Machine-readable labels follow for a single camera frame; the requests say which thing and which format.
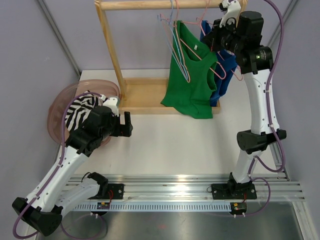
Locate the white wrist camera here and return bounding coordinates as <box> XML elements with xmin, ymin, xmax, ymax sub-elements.
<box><xmin>219</xmin><ymin>0</ymin><xmax>242</xmax><ymax>28</ymax></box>
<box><xmin>102</xmin><ymin>96</ymin><xmax>120</xmax><ymax>117</ymax></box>

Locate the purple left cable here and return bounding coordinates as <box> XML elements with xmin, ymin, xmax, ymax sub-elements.
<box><xmin>11</xmin><ymin>92</ymin><xmax>107</xmax><ymax>238</ymax></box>

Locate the pink translucent plastic basin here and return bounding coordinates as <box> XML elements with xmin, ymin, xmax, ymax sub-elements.
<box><xmin>47</xmin><ymin>79</ymin><xmax>120</xmax><ymax>144</ymax></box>

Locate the purple cable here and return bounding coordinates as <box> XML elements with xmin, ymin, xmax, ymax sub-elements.
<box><xmin>11</xmin><ymin>92</ymin><xmax>107</xmax><ymax>238</ymax></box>
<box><xmin>247</xmin><ymin>0</ymin><xmax>287</xmax><ymax>218</ymax></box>

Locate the green tank top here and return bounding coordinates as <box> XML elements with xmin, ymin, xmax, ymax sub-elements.
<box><xmin>160</xmin><ymin>20</ymin><xmax>218</xmax><ymax>119</ymax></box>

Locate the pink hanger of blue top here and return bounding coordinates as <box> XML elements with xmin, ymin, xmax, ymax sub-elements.
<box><xmin>199</xmin><ymin>19</ymin><xmax>244</xmax><ymax>81</ymax></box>

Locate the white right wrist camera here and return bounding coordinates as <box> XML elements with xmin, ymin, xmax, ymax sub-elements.
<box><xmin>219</xmin><ymin>0</ymin><xmax>242</xmax><ymax>28</ymax></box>

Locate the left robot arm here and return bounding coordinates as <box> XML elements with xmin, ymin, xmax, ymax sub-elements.
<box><xmin>12</xmin><ymin>106</ymin><xmax>133</xmax><ymax>239</ymax></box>

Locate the aluminium rail base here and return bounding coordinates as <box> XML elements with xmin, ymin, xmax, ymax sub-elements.
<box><xmin>59</xmin><ymin>172</ymin><xmax>306</xmax><ymax>213</ymax></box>

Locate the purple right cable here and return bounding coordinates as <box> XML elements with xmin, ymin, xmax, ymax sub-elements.
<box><xmin>247</xmin><ymin>0</ymin><xmax>287</xmax><ymax>218</ymax></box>

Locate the blue tank top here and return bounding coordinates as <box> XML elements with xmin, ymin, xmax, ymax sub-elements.
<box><xmin>199</xmin><ymin>19</ymin><xmax>238</xmax><ymax>108</ymax></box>

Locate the aluminium frame post right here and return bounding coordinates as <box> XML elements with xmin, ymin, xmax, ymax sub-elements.
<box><xmin>267</xmin><ymin>0</ymin><xmax>300</xmax><ymax>48</ymax></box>

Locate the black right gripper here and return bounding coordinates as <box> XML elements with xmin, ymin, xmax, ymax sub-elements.
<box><xmin>202</xmin><ymin>17</ymin><xmax>244</xmax><ymax>55</ymax></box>

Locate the black white striped tank top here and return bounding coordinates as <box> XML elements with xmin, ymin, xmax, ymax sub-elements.
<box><xmin>64</xmin><ymin>90</ymin><xmax>107</xmax><ymax>132</ymax></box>

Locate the light blue wire hanger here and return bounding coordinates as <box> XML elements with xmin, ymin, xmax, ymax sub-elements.
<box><xmin>157</xmin><ymin>0</ymin><xmax>183</xmax><ymax>75</ymax></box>

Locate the wooden clothes rack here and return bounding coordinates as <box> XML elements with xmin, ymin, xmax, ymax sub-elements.
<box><xmin>94</xmin><ymin>0</ymin><xmax>248</xmax><ymax>116</ymax></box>

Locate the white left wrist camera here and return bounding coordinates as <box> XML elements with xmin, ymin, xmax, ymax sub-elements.
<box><xmin>102</xmin><ymin>96</ymin><xmax>120</xmax><ymax>117</ymax></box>

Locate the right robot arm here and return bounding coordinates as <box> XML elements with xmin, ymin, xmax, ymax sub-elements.
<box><xmin>203</xmin><ymin>11</ymin><xmax>287</xmax><ymax>200</ymax></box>

